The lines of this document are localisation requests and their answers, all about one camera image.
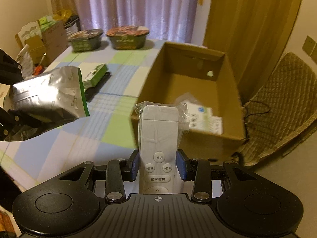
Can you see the white green medicine box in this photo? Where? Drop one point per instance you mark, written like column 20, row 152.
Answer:
column 201, row 118

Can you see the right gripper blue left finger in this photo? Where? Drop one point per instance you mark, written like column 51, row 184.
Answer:
column 119, row 171

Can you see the green throat spray box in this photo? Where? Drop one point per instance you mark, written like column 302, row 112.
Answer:
column 92, row 73

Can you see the brown cardboard box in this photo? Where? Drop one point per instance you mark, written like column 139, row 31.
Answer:
column 207, row 76

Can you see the white remote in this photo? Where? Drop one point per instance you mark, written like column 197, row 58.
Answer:
column 160, row 130

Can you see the wooden door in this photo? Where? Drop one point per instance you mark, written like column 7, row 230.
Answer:
column 254, row 34

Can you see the side cardboard boxes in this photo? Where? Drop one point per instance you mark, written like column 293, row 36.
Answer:
column 45, row 44

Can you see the crumpled white plastic bag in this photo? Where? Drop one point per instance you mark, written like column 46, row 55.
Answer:
column 25, row 63

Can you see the dark noodle bowl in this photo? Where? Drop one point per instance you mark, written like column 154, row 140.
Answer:
column 128, row 37
column 86, row 40

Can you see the silver foil pouch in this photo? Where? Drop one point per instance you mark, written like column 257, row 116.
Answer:
column 45, row 102

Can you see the clear bag of tubes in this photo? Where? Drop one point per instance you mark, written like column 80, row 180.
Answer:
column 188, row 101

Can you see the double wall socket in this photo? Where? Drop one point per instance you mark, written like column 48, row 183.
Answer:
column 310, row 48

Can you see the purple curtain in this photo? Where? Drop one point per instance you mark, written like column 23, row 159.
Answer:
column 166, row 19

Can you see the right dark noodle bowl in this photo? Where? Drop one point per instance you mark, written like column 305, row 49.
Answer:
column 128, row 37

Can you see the left dark noodle bowl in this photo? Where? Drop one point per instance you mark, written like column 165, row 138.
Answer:
column 86, row 40

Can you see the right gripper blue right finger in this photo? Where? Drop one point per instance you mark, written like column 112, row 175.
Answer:
column 198, row 171

